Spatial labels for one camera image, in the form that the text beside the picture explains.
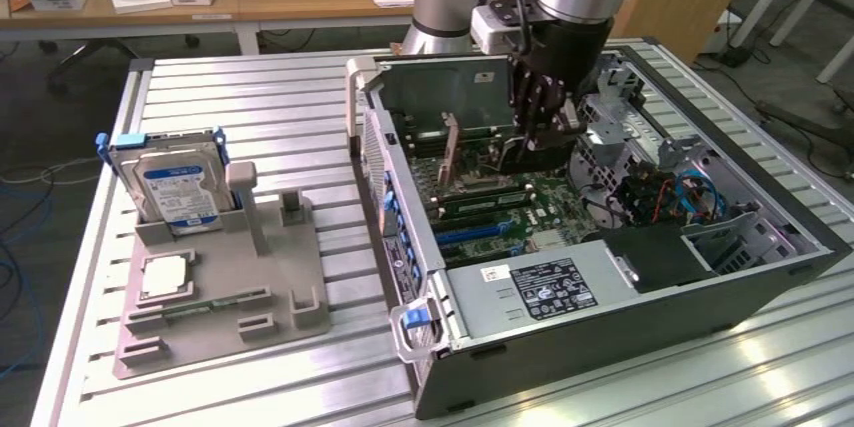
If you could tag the hard disk with blue label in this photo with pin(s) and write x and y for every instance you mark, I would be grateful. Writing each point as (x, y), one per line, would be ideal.
(177, 192)

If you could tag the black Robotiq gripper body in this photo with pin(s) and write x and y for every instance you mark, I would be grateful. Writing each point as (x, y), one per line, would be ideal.
(574, 52)

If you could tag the metal disk bay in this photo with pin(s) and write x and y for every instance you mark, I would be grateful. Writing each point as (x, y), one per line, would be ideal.
(614, 142)

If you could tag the silver CPU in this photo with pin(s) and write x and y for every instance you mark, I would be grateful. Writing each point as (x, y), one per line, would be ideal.
(163, 278)

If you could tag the blue expansion slot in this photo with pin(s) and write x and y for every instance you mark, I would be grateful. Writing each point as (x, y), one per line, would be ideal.
(468, 234)

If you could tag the CPU socket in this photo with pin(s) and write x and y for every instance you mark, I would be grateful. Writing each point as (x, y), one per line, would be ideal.
(481, 179)

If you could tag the low-profile graphics card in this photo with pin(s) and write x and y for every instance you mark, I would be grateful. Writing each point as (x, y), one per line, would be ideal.
(541, 159)

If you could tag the installed RAM stick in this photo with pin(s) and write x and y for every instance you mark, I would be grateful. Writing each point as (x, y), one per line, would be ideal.
(488, 202)

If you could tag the green motherboard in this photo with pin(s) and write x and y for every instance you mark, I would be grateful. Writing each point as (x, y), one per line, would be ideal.
(548, 207)

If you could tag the grey power supply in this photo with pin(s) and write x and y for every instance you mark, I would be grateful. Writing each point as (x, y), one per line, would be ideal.
(481, 307)

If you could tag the black chair base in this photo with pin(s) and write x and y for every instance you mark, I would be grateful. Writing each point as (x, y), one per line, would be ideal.
(801, 117)

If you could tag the hard drive with blue label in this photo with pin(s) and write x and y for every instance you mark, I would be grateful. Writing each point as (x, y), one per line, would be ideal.
(130, 141)

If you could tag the grey parts rack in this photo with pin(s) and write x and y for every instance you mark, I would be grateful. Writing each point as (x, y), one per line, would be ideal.
(228, 267)

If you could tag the green RAM stick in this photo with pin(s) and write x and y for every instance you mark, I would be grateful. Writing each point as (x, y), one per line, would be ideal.
(214, 305)

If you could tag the open black PC case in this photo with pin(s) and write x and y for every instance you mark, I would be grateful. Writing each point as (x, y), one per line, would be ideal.
(668, 337)

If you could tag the blue case latch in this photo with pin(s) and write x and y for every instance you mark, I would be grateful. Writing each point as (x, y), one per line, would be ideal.
(414, 319)

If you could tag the black plastic shroud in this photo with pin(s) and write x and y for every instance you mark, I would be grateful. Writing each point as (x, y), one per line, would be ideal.
(657, 257)

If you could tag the wooden desk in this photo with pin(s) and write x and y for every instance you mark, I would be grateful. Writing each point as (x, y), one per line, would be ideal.
(101, 17)

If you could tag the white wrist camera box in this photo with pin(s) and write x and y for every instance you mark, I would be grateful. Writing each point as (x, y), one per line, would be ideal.
(494, 34)

